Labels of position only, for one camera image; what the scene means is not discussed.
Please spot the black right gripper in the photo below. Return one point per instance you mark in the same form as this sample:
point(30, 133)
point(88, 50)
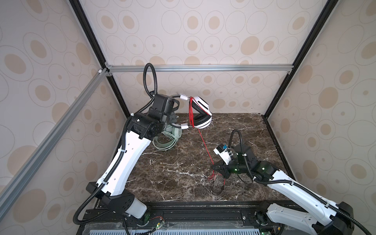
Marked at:
point(222, 169)

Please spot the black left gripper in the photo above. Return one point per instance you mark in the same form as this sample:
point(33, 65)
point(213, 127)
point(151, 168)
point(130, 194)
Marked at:
point(171, 110)

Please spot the mint green headphones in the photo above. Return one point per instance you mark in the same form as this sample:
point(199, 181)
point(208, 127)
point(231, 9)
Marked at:
point(168, 138)

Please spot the black white headphones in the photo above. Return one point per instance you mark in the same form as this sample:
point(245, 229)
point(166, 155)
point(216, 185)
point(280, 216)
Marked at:
point(200, 116)

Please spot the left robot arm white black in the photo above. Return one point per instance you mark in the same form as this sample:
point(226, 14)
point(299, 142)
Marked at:
point(138, 132)

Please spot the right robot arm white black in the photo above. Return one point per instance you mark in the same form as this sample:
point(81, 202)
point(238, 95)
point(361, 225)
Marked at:
point(320, 216)

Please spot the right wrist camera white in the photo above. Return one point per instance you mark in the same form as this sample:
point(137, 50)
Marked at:
point(224, 152)

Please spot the silver aluminium rail back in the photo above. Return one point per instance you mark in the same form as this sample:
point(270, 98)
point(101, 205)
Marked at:
point(208, 68)

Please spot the silver aluminium rail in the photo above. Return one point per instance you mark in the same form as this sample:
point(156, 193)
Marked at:
point(31, 166)
point(208, 68)

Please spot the silver aluminium rail left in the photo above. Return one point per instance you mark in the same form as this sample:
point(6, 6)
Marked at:
point(31, 166)

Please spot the black corner frame post left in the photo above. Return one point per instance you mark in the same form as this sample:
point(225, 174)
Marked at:
point(94, 44)

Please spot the black corner frame post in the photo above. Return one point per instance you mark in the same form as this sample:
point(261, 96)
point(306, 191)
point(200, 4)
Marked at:
point(312, 36)
point(94, 44)

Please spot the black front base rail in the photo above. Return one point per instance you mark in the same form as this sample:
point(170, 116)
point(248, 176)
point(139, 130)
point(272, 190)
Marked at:
point(184, 216)

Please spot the black corner frame post right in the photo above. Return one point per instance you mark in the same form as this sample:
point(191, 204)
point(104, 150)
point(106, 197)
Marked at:
point(312, 36)

